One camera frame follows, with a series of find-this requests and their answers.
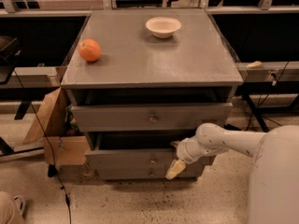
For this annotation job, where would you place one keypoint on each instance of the black table leg right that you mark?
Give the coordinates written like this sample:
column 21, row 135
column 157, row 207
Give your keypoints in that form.
column 255, row 108

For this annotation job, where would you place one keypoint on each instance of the white paper bowl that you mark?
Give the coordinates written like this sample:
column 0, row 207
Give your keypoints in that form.
column 163, row 27

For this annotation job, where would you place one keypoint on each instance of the grey bottom drawer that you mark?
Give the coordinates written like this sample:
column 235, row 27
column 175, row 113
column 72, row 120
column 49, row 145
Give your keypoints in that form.
column 191, row 171

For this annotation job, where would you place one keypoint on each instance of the orange fruit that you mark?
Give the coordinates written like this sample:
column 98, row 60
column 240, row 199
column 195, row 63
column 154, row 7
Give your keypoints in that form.
column 89, row 50

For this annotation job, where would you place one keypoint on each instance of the grey top drawer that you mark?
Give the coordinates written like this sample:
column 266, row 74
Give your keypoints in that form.
column 147, row 117

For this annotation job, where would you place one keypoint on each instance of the grey drawer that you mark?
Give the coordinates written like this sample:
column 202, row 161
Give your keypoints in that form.
column 191, row 171
column 147, row 117
column 135, row 149

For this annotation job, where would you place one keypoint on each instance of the small yellow foam piece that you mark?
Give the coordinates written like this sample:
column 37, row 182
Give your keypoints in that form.
column 254, row 64

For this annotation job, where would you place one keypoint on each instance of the black chair left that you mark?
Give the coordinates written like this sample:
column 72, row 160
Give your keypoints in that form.
column 10, row 49

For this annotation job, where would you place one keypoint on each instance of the brown cardboard box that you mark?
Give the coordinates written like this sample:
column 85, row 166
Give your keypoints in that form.
column 49, row 129

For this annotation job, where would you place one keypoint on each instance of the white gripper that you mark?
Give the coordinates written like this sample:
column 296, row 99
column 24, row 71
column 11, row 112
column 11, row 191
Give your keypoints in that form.
column 185, row 153

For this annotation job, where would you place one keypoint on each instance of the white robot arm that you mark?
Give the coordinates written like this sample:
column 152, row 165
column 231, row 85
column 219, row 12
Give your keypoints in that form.
column 274, row 167

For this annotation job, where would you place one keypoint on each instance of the grey drawer cabinet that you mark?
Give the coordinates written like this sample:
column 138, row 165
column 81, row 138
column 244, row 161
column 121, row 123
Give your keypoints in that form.
column 190, row 67

